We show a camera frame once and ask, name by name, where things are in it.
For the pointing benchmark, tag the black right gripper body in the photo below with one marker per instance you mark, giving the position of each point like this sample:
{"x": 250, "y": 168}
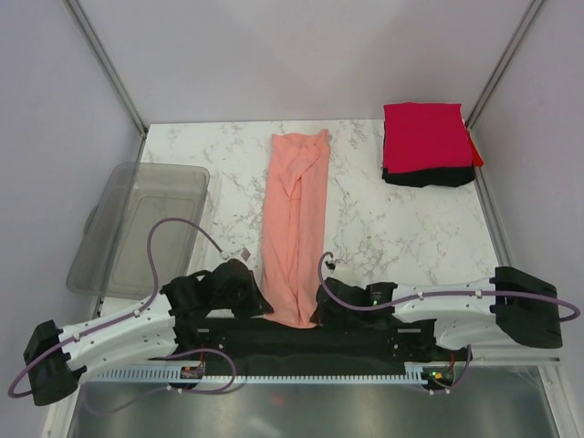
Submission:
{"x": 328, "y": 318}

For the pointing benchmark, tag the aluminium corner post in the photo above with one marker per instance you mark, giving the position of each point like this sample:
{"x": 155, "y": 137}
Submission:
{"x": 90, "y": 34}
{"x": 513, "y": 45}

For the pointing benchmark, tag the aluminium corner post left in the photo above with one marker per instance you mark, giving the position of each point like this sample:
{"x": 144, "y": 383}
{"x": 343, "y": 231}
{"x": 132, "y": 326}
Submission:
{"x": 90, "y": 34}

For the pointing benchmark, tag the folded black t shirt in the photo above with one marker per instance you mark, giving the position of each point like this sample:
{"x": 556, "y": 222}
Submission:
{"x": 444, "y": 177}

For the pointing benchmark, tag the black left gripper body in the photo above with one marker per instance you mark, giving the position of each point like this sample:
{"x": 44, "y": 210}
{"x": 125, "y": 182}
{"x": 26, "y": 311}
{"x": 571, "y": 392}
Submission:
{"x": 239, "y": 302}

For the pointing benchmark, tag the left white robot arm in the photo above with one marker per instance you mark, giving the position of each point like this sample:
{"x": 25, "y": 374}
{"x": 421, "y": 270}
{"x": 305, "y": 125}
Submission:
{"x": 58, "y": 359}

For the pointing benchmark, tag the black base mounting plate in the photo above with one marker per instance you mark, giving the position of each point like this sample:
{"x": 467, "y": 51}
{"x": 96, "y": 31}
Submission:
{"x": 258, "y": 339}

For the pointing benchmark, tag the folded red t shirt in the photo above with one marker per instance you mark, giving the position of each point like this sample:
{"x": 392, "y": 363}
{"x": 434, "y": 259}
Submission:
{"x": 477, "y": 159}

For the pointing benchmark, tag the aluminium corner post right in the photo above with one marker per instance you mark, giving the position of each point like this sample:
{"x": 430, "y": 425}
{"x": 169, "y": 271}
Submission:
{"x": 513, "y": 45}

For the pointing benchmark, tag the white slotted cable duct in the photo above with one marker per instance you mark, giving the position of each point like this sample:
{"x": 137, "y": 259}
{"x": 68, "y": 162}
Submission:
{"x": 338, "y": 371}

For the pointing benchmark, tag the folded crimson t shirt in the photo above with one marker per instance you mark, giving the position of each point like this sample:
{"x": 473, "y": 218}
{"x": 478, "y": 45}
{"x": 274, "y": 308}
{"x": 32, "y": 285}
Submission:
{"x": 425, "y": 136}

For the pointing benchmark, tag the salmon pink t shirt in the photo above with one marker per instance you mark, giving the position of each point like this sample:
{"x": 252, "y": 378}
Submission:
{"x": 293, "y": 229}

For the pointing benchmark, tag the clear grey plastic bin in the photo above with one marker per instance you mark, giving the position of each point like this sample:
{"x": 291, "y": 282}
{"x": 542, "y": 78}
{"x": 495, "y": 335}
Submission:
{"x": 142, "y": 230}

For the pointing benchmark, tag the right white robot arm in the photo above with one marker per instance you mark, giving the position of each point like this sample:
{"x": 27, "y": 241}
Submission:
{"x": 510, "y": 304}

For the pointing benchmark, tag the aluminium front rail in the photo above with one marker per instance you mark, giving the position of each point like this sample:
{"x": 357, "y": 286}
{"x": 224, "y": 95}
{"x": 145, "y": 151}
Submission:
{"x": 506, "y": 352}

